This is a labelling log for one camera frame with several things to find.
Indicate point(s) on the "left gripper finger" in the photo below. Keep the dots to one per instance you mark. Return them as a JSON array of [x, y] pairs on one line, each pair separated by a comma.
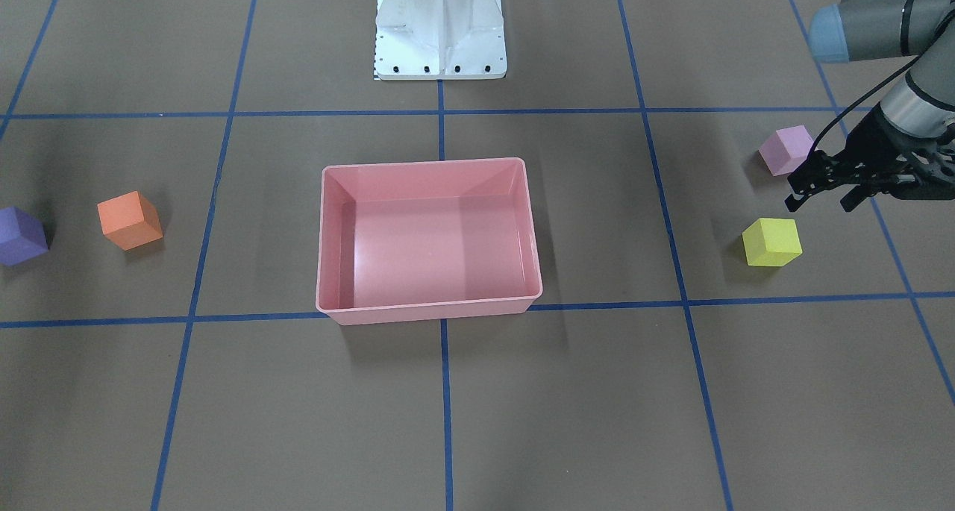
[[807, 181], [863, 188]]

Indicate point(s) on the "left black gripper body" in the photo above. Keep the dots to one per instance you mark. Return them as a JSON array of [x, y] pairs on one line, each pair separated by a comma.
[[874, 139]]

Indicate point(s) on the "yellow foam block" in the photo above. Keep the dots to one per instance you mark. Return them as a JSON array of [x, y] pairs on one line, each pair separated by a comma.
[[771, 242]]

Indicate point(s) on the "orange foam block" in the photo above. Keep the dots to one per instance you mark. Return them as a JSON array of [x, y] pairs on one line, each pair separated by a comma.
[[130, 221]]

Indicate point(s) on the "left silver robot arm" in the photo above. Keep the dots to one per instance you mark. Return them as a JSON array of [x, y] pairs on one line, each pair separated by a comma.
[[920, 97]]

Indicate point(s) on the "pink plastic bin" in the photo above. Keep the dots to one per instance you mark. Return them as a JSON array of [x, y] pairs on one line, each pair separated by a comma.
[[415, 241]]

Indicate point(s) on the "pink foam block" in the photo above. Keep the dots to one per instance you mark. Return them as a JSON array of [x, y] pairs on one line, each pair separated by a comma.
[[785, 149]]

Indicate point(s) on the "purple foam block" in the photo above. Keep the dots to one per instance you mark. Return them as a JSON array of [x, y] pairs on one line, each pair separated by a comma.
[[22, 237]]

